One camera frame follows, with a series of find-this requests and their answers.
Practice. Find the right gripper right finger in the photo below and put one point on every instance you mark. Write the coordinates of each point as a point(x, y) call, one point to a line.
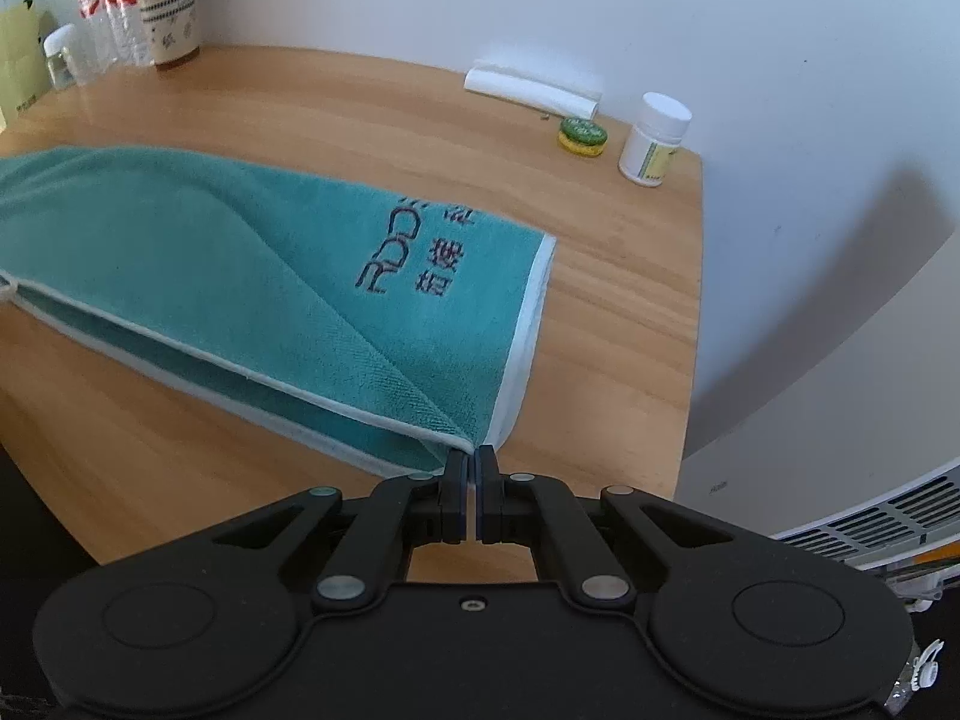
point(543, 515)

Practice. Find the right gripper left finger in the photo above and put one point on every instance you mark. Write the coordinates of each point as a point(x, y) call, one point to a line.
point(379, 532)

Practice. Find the teal towel white trim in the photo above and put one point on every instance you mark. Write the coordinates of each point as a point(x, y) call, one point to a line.
point(375, 327)

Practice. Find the white air conditioner unit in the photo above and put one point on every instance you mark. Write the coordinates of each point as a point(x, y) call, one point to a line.
point(858, 459)

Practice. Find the green lid yellow tin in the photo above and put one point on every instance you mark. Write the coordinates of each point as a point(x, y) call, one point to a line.
point(582, 136)

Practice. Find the white pill bottle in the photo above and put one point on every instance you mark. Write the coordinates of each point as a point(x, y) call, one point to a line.
point(654, 139)

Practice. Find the water bottle nearest tumbler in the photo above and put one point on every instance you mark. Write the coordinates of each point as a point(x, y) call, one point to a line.
point(135, 34)

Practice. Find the middle water bottle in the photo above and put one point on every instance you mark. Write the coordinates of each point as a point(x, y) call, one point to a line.
point(112, 15)

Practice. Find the water bottle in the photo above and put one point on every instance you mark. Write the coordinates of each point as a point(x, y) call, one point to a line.
point(96, 21)
point(112, 15)

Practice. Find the leftmost water bottle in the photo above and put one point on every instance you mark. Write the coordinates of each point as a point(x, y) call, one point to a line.
point(96, 21)

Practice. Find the small white cap jar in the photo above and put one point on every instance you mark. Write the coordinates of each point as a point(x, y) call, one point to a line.
point(64, 64)

